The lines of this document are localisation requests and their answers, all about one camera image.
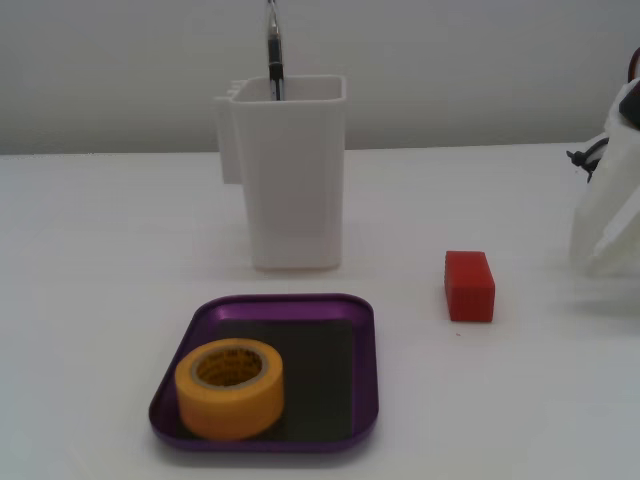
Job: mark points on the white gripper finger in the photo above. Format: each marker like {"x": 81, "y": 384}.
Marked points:
{"x": 625, "y": 250}
{"x": 610, "y": 190}

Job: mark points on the yellow tape roll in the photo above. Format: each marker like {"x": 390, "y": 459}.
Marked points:
{"x": 225, "y": 410}

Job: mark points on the white plastic box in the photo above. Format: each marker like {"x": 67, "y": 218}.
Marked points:
{"x": 295, "y": 200}

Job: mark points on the red block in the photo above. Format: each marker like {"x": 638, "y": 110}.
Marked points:
{"x": 470, "y": 290}

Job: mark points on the purple metal tray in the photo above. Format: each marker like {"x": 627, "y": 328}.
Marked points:
{"x": 325, "y": 380}

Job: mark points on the black silver pen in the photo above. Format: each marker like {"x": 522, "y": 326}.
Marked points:
{"x": 274, "y": 50}

